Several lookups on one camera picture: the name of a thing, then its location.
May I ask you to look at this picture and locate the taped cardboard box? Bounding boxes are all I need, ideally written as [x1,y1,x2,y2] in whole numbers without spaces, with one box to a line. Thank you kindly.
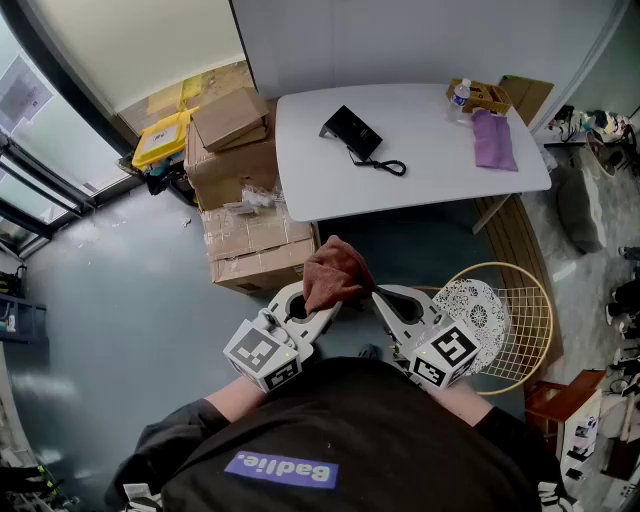
[199,198,321,297]

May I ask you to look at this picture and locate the grey floor cushion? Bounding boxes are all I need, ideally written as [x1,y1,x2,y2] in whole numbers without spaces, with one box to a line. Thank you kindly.
[555,167,607,255]

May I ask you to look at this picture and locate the paper notice on window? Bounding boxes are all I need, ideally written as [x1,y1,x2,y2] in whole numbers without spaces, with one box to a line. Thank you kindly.
[0,53,55,134]

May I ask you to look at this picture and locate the brown cloth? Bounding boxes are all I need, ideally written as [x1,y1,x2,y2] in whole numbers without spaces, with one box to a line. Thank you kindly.
[302,235,377,316]

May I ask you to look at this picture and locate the patterned white seat cushion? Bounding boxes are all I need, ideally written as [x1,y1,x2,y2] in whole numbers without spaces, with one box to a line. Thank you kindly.
[431,278,512,377]

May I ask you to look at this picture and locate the large plain cardboard box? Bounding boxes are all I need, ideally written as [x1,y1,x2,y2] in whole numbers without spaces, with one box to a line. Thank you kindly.
[183,119,281,212]

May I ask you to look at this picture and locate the woven wicker basket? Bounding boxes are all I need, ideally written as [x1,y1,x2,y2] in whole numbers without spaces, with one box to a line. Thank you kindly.
[446,78,514,117]

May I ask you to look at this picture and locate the flat brown cardboard sheet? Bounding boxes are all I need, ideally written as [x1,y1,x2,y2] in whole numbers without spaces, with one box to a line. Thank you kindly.
[498,74,556,127]

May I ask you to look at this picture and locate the black device with cable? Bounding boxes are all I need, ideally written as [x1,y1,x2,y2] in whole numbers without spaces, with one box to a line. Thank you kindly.
[318,104,384,162]

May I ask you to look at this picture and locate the brown wooden stool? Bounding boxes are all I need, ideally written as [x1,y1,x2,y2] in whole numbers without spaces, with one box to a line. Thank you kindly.
[523,368,609,444]

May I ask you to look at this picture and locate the clear plastic water bottle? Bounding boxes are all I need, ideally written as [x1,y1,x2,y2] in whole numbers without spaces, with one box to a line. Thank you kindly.
[445,77,473,124]

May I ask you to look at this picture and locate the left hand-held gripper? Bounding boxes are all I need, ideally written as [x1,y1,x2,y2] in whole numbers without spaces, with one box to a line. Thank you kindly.
[223,280,345,394]

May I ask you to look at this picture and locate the person's right forearm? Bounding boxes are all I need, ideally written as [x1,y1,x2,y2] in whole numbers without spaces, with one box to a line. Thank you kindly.
[425,383,495,427]

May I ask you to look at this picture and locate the purple cloth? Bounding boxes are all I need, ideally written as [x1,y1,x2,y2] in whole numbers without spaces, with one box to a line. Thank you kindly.
[471,108,519,173]

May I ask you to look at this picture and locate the person's left forearm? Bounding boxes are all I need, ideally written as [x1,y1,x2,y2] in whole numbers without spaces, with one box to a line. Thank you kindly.
[203,374,267,426]

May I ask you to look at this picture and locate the yellow plastic bin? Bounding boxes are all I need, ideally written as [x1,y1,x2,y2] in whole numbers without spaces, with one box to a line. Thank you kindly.
[131,105,201,172]

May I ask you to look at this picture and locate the black window frame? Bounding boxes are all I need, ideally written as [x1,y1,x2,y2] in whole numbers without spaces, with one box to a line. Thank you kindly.
[0,0,147,261]

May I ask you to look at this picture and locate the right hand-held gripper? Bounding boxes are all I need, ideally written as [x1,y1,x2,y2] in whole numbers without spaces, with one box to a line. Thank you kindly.
[372,284,482,390]

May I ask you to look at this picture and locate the yellow wire chair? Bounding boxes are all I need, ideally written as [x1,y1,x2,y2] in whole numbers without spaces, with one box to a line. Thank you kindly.
[413,261,556,397]

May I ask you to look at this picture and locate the small cardboard box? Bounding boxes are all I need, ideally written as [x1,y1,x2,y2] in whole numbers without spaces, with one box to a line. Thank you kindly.
[191,87,272,154]

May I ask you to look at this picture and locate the person's black shirt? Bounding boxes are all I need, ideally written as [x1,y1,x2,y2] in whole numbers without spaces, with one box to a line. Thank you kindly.
[103,356,574,512]

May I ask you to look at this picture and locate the clear plastic packets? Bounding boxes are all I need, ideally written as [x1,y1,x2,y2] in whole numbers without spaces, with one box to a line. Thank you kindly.
[222,183,287,217]

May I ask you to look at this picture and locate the wooden table leg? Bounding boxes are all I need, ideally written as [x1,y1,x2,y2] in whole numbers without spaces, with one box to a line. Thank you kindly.
[471,193,512,236]

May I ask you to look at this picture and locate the dark blue shelf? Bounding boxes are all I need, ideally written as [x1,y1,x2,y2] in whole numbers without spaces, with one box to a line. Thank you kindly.
[0,293,50,346]

